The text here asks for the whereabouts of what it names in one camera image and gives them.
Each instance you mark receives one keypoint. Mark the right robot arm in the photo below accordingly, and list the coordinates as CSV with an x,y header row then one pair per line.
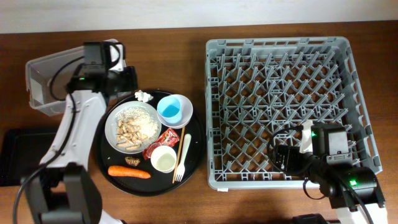
x,y
323,157

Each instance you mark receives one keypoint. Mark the cream paper cup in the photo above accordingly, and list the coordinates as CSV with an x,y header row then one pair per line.
x,y
164,159

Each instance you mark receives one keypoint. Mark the round black serving tray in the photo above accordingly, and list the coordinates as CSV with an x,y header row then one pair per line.
x,y
108,153

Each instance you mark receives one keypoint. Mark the wooden chopstick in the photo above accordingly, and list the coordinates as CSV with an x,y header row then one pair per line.
x,y
178,153

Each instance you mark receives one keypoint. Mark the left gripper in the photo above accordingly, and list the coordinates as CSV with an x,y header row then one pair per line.
x,y
130,84

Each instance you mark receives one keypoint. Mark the clear plastic bin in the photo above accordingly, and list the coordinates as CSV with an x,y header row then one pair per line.
x,y
46,81

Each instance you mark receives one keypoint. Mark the blue plastic cup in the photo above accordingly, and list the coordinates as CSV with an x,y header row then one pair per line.
x,y
169,108

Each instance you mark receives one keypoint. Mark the white shallow bowl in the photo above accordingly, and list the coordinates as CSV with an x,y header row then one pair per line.
x,y
187,113

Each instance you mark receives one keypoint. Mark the black rectangular tray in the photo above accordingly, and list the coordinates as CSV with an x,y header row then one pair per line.
x,y
21,152

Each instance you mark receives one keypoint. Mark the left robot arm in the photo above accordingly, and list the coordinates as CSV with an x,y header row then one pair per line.
x,y
61,189

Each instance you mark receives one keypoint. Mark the white tissue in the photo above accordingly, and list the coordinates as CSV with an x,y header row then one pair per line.
x,y
143,96

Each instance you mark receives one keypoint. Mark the grey dishwasher rack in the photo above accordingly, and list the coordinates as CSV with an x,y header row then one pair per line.
x,y
256,87

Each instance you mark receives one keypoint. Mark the red snack wrapper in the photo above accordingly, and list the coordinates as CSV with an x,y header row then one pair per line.
x,y
167,138

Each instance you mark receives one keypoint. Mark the brown food scrap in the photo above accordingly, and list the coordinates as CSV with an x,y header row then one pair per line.
x,y
132,161

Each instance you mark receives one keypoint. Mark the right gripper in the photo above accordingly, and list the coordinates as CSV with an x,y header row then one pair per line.
x,y
291,152

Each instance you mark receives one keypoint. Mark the orange carrot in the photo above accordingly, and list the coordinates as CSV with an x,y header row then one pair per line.
x,y
120,171

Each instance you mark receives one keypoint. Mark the grey plate with food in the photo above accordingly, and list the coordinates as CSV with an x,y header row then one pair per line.
x,y
131,127

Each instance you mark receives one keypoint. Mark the white plastic fork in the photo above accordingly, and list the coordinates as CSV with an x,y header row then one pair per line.
x,y
181,167

